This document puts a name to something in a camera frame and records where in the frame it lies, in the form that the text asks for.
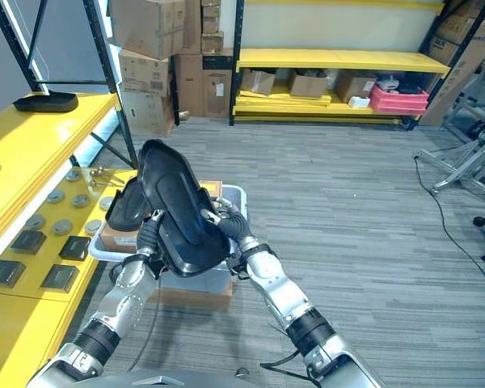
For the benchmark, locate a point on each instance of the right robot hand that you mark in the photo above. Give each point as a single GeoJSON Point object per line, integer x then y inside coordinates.
{"type": "Point", "coordinates": [234, 226]}

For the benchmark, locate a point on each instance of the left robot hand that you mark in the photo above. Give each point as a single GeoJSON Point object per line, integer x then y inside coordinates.
{"type": "Point", "coordinates": [147, 238]}

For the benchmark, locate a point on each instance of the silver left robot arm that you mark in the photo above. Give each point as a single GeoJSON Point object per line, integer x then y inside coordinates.
{"type": "Point", "coordinates": [121, 295]}

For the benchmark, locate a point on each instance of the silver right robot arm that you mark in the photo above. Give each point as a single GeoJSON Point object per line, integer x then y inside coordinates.
{"type": "Point", "coordinates": [283, 291]}

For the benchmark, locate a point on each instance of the grey plastic box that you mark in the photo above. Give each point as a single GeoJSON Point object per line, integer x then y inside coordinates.
{"type": "Point", "coordinates": [238, 198]}

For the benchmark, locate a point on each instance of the brown cardboard box in crate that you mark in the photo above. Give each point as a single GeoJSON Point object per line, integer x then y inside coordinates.
{"type": "Point", "coordinates": [117, 241]}

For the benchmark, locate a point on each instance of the square black flat box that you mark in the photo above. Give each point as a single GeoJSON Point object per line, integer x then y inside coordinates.
{"type": "Point", "coordinates": [60, 278]}
{"type": "Point", "coordinates": [75, 248]}
{"type": "Point", "coordinates": [5, 273]}
{"type": "Point", "coordinates": [28, 241]}

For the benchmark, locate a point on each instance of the flat cardboard box under crate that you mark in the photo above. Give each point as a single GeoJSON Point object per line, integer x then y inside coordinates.
{"type": "Point", "coordinates": [194, 297]}

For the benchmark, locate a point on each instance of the plain brown cardboard box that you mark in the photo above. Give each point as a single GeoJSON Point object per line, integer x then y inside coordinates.
{"type": "Point", "coordinates": [147, 113]}

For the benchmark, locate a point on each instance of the tall box with black top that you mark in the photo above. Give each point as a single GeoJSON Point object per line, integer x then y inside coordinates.
{"type": "Point", "coordinates": [217, 87]}

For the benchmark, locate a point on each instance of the tall narrow cardboard box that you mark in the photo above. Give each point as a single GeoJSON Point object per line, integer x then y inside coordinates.
{"type": "Point", "coordinates": [188, 85]}

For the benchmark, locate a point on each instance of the yellow shelf rack black posts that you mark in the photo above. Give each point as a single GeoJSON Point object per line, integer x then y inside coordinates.
{"type": "Point", "coordinates": [28, 141]}

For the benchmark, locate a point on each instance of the open cardboard box with clutter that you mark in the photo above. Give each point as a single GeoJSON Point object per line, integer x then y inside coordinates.
{"type": "Point", "coordinates": [308, 85]}

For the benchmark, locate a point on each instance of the cardboard box with barcode label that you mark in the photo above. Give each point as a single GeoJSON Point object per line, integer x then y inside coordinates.
{"type": "Point", "coordinates": [143, 72]}

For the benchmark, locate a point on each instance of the small white box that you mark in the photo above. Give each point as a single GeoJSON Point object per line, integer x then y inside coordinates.
{"type": "Point", "coordinates": [359, 102]}

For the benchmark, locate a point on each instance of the closed brown cardboard box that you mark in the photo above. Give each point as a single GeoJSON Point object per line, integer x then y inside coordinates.
{"type": "Point", "coordinates": [353, 87]}

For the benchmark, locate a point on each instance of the long yellow shelf rack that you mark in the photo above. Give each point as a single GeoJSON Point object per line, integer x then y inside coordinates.
{"type": "Point", "coordinates": [339, 60]}

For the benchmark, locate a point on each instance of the large tilted cardboard box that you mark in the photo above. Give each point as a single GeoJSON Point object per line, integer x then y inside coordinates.
{"type": "Point", "coordinates": [147, 26]}

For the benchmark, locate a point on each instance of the round grey metal disc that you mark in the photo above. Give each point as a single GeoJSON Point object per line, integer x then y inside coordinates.
{"type": "Point", "coordinates": [92, 227]}
{"type": "Point", "coordinates": [106, 203]}
{"type": "Point", "coordinates": [35, 221]}
{"type": "Point", "coordinates": [81, 200]}
{"type": "Point", "coordinates": [56, 196]}
{"type": "Point", "coordinates": [62, 227]}
{"type": "Point", "coordinates": [73, 174]}

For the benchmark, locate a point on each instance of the metal bolt with round head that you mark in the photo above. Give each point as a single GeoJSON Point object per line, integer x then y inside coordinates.
{"type": "Point", "coordinates": [101, 172]}
{"type": "Point", "coordinates": [101, 184]}

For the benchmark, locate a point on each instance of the grey robot torso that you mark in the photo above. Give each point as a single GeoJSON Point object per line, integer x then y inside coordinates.
{"type": "Point", "coordinates": [161, 380]}

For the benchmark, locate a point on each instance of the stack of small cardboard boxes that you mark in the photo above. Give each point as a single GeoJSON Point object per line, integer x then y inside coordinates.
{"type": "Point", "coordinates": [211, 28]}

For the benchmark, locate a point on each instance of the pink plastic trays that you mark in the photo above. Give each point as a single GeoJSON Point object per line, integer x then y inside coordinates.
{"type": "Point", "coordinates": [398, 102]}

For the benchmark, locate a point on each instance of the white device on trays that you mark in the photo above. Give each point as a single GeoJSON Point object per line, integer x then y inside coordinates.
{"type": "Point", "coordinates": [387, 84]}

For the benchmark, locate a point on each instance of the large printed cardboard boxes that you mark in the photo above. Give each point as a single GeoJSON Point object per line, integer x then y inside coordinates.
{"type": "Point", "coordinates": [460, 52]}

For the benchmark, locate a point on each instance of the aluminium profile frame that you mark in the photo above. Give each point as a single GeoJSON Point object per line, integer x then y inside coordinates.
{"type": "Point", "coordinates": [469, 157]}

